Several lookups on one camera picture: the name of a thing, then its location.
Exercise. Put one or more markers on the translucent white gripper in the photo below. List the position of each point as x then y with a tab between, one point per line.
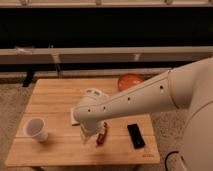
86	135

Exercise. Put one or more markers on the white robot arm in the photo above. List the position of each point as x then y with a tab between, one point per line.
188	87

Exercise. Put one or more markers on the orange ceramic bowl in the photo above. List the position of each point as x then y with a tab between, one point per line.
128	80

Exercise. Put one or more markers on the red chili pepper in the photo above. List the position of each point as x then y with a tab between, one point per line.
102	136

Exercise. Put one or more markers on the white plastic bottle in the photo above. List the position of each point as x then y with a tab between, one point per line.
94	93

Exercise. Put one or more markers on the wooden table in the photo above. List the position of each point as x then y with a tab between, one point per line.
52	100

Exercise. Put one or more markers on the black rectangular remote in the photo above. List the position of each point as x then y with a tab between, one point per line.
136	136

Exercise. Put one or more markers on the white paper cup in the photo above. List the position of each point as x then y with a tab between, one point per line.
35	129

